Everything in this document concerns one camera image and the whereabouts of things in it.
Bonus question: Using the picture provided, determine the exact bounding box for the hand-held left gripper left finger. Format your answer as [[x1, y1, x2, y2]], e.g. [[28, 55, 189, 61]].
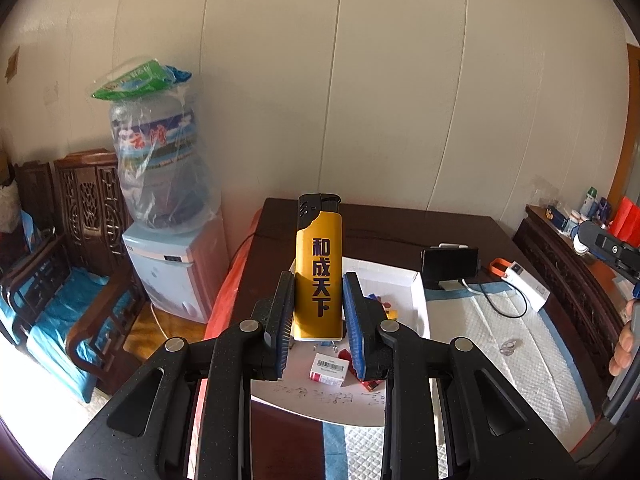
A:
[[52, 270, 297, 480]]

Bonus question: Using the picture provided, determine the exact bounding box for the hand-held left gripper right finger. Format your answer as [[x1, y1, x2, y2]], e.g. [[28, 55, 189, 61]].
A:
[[341, 271, 581, 480]]

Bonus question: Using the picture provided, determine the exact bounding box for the white cardboard box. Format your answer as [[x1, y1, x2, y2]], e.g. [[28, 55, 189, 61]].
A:
[[249, 255, 432, 428]]

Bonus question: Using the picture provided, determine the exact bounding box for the yellow lighter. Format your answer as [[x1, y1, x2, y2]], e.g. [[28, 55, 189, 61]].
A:
[[292, 192, 346, 343]]

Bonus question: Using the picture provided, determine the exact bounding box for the person's right hand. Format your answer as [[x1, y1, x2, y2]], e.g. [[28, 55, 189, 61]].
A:
[[609, 300, 640, 377]]

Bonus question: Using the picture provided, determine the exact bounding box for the carved dark wooden cabinet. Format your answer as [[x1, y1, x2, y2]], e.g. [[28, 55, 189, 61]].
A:
[[512, 204, 640, 411]]

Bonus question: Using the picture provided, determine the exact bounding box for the red and white small carton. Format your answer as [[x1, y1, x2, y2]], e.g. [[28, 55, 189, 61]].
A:
[[308, 352, 351, 387]]

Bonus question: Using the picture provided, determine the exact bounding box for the blue box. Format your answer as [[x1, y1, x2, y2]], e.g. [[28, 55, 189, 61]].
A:
[[545, 205, 571, 233]]

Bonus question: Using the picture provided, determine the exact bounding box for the red table cover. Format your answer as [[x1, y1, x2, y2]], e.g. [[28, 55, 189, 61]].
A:
[[190, 210, 261, 461]]

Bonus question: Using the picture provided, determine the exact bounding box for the white power bank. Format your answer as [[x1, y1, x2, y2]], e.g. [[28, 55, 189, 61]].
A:
[[502, 262, 551, 312]]

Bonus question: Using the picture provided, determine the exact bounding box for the black phone on stand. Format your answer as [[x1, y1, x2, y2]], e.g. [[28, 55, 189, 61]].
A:
[[421, 242, 482, 291]]

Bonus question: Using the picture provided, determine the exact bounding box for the white water dispenser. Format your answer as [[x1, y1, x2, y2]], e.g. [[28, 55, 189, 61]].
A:
[[122, 210, 226, 325]]

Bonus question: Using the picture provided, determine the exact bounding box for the white and blue pad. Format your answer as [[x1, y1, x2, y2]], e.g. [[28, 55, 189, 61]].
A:
[[320, 280, 598, 480]]

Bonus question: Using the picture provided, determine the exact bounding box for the water bottle in plastic bag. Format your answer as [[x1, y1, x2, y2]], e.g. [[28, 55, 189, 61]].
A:
[[107, 97, 223, 236]]

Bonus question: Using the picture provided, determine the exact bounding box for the blue seat cushion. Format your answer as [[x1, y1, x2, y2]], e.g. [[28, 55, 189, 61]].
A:
[[0, 265, 111, 403]]

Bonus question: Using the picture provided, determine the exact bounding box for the carved wooden chair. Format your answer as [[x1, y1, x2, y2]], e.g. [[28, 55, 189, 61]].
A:
[[0, 149, 148, 403]]

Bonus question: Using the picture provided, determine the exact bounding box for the blue plastic bag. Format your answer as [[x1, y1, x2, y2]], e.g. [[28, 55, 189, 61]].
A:
[[165, 64, 193, 86]]

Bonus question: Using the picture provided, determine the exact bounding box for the green packet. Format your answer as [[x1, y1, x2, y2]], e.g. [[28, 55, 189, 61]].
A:
[[91, 57, 171, 102]]

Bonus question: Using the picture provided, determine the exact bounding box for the white power cord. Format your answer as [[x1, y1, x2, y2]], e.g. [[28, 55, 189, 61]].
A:
[[150, 305, 176, 343]]

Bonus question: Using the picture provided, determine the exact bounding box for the black cable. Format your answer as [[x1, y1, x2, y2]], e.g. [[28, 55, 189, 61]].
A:
[[462, 277, 531, 318]]

